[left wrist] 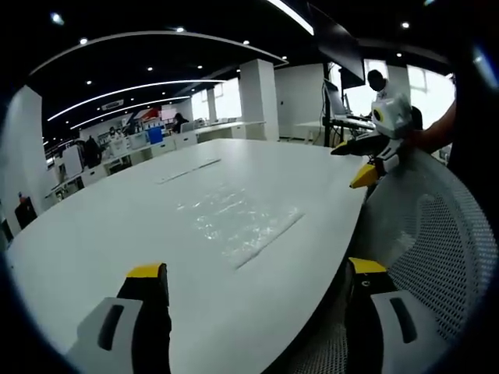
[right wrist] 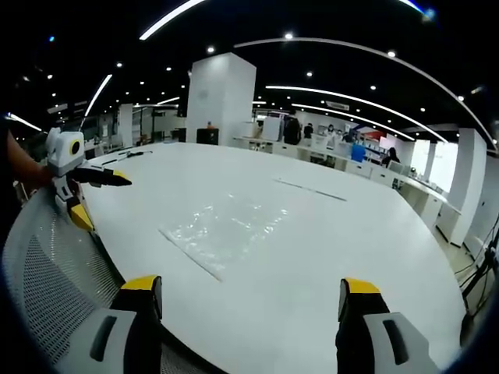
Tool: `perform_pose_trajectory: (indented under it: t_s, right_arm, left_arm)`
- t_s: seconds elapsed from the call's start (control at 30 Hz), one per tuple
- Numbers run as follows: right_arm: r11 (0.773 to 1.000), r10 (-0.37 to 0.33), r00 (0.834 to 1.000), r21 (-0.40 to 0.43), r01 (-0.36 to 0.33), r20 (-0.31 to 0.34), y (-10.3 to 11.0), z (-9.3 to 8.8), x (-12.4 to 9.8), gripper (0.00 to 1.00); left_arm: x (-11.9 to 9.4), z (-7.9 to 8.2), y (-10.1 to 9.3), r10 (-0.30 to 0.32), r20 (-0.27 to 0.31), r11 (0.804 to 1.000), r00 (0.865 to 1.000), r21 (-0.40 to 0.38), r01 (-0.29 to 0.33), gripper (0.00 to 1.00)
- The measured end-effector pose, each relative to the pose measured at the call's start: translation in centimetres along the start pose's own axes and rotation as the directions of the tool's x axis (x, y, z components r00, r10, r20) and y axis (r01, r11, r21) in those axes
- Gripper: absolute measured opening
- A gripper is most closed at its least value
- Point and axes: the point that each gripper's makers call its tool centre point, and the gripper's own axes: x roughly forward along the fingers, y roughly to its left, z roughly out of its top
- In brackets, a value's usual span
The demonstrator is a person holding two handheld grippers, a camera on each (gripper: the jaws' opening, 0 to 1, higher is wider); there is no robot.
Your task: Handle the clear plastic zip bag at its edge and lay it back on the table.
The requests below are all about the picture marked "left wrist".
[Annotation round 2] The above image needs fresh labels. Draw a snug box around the black office chair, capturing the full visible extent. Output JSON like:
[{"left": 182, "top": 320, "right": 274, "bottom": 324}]
[{"left": 410, "top": 104, "right": 425, "bottom": 131}]

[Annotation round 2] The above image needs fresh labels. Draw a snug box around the black and red chair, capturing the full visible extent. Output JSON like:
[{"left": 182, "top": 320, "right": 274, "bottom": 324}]
[{"left": 14, "top": 192, "right": 39, "bottom": 231}]

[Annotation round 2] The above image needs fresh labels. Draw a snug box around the monitor on stand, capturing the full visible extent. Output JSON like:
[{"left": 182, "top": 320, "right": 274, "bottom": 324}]
[{"left": 321, "top": 79, "right": 353, "bottom": 120}]

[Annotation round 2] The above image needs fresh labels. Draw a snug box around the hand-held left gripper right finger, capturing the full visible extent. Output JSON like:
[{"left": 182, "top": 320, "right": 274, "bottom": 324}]
[{"left": 344, "top": 256, "right": 450, "bottom": 374}]

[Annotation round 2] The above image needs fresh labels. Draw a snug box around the large clear food packaging bag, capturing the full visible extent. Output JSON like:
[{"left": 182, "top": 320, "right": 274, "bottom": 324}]
[{"left": 174, "top": 182, "right": 307, "bottom": 270}]

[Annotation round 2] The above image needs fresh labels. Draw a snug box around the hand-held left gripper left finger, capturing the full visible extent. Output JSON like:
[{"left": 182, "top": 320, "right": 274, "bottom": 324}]
[{"left": 65, "top": 262, "right": 173, "bottom": 374}]

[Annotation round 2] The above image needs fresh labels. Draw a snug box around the white mesh office chair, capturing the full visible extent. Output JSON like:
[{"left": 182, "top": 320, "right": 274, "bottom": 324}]
[{"left": 290, "top": 149, "right": 499, "bottom": 374}]

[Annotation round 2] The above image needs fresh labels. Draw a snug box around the black hanging monitor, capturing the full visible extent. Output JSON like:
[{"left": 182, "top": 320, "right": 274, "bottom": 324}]
[{"left": 306, "top": 2, "right": 367, "bottom": 80}]

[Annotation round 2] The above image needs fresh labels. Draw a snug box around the white side desk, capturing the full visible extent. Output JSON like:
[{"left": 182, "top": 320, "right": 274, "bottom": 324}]
[{"left": 294, "top": 115, "right": 377, "bottom": 147}]

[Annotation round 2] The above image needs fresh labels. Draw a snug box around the row of white desks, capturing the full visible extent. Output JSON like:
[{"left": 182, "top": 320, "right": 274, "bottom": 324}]
[{"left": 45, "top": 120, "right": 267, "bottom": 202}]

